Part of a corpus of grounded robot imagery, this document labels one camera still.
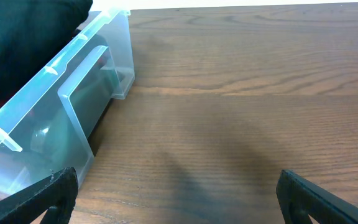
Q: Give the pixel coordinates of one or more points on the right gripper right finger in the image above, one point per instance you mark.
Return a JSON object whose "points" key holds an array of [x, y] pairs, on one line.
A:
{"points": [[302, 201]]}

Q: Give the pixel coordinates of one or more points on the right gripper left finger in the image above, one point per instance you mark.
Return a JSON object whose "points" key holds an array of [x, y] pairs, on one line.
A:
{"points": [[53, 197]]}

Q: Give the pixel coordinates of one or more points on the clear plastic storage bin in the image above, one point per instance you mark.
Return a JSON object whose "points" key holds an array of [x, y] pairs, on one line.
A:
{"points": [[36, 136]]}

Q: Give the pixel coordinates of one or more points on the black hoodie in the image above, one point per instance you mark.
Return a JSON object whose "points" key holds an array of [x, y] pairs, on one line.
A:
{"points": [[31, 33]]}

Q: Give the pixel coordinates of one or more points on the dark green garment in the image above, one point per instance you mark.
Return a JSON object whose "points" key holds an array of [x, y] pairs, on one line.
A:
{"points": [[84, 95]]}

